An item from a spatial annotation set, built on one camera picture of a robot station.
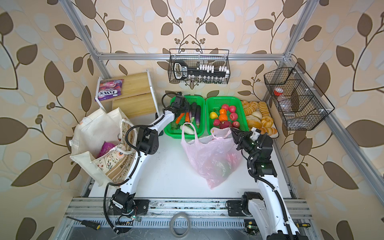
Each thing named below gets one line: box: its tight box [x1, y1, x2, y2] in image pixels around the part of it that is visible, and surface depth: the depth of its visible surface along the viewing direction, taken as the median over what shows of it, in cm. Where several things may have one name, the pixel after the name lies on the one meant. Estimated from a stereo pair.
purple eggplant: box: [195, 105, 201, 129], surface depth 112 cm
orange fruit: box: [219, 108, 228, 122], surface depth 110 cm
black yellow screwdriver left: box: [66, 216, 101, 230], surface depth 70 cm
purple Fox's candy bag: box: [94, 79, 124, 102], surface depth 82 cm
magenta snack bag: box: [96, 141, 116, 159], surface depth 82 cm
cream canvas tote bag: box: [69, 107, 138, 187], surface depth 77 cm
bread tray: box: [241, 100, 280, 139], surface depth 107 cm
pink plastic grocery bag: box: [181, 122, 243, 190], surface depth 80 cm
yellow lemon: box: [210, 111, 218, 119], surface depth 110 cm
